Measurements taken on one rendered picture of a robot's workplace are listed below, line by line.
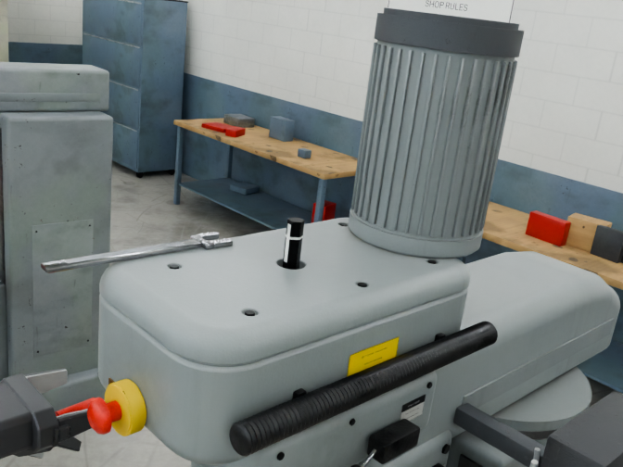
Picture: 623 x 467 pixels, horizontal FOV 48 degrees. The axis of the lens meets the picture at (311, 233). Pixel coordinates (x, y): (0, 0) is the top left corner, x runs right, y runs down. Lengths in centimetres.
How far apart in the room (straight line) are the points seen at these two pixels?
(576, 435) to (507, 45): 51
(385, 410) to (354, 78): 566
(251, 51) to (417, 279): 676
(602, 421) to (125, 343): 63
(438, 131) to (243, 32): 682
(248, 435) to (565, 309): 80
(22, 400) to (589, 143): 471
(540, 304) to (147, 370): 75
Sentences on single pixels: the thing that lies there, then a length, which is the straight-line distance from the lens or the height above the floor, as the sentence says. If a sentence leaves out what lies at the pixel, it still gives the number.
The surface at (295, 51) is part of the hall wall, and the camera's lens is 708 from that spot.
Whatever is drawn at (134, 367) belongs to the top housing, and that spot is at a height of 181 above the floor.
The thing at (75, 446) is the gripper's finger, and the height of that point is 130.
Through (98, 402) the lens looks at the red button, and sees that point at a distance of 80.
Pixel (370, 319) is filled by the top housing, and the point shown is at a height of 186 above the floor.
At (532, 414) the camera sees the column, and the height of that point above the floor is 156.
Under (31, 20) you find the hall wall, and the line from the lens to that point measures 1043.
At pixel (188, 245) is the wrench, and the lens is 90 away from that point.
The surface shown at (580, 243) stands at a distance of 481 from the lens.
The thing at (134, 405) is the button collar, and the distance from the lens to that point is 80.
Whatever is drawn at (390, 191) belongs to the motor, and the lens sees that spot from 96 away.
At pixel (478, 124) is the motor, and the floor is 208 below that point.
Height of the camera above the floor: 221
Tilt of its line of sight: 19 degrees down
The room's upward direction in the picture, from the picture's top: 7 degrees clockwise
